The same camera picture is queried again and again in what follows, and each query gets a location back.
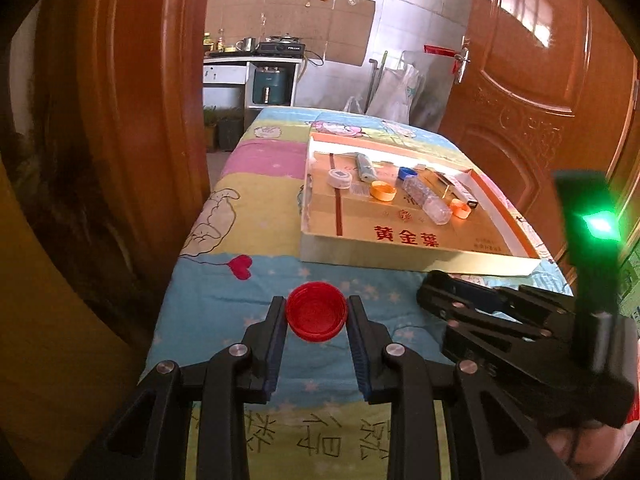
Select clear plastic bottle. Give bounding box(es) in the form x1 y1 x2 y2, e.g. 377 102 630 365
402 175 453 226

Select green air fryer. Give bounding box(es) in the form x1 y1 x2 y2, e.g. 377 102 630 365
251 66 288 103

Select latch-side wooden door jamb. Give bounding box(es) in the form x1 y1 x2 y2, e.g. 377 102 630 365
30 0 213 351

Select wooden door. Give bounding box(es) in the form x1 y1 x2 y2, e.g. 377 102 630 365
440 0 638 281

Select white kitchen counter cabinet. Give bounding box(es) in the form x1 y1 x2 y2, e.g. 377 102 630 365
202 55 303 111

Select metal door handle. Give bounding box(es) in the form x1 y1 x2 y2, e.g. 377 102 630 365
452 47 472 86

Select black gas stove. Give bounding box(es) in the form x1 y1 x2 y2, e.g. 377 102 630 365
257 36 306 57

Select red bottle cap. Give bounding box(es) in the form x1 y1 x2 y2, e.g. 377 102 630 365
285 282 349 343

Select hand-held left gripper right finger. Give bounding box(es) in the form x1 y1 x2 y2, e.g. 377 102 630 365
347 295 576 480

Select shallow cardboard box tray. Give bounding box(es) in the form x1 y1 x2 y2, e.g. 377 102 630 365
300 132 542 277

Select white cartoon printed box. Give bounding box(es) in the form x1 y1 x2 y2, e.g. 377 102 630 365
440 175 478 208

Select crate of green plants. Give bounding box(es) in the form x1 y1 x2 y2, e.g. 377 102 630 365
204 106 246 152

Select grey pole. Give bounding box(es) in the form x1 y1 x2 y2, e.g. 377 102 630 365
367 57 383 111

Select person's right hand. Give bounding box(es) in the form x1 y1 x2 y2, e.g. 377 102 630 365
547 422 636 466

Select cardboard sheet on wall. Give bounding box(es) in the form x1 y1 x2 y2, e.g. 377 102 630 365
207 0 377 67

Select colourful sheep printed blanket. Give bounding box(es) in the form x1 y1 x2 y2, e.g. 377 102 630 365
142 105 576 480

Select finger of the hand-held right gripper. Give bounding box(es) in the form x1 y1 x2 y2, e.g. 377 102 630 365
416 270 551 331
450 280 581 328

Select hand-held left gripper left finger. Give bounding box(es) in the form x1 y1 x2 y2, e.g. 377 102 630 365
65 295 288 480

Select white woven sack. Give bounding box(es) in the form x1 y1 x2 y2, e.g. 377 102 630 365
367 65 421 121

